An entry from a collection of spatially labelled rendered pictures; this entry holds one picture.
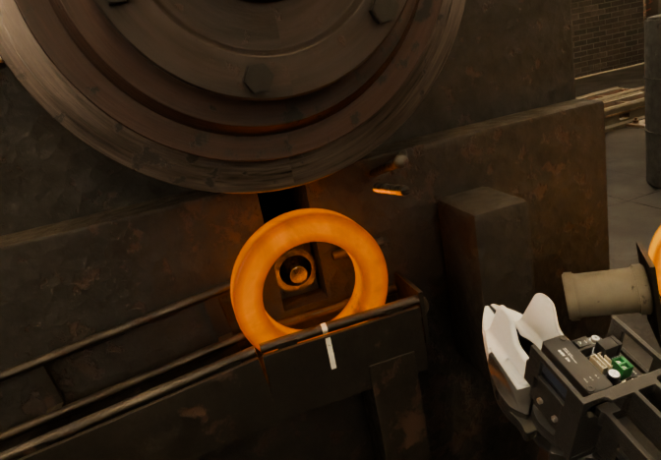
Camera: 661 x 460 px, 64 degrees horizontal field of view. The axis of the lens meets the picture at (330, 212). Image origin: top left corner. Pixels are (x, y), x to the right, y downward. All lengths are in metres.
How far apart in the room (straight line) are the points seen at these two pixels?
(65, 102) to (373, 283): 0.37
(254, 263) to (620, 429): 0.37
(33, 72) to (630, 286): 0.66
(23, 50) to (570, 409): 0.51
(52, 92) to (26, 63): 0.03
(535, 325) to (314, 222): 0.25
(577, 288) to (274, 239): 0.37
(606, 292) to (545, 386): 0.32
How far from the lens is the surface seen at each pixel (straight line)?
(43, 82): 0.54
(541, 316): 0.48
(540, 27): 0.86
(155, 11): 0.45
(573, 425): 0.39
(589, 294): 0.70
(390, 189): 0.51
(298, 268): 0.70
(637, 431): 0.40
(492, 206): 0.65
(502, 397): 0.45
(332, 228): 0.59
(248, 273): 0.59
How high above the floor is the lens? 1.00
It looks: 16 degrees down
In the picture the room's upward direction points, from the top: 11 degrees counter-clockwise
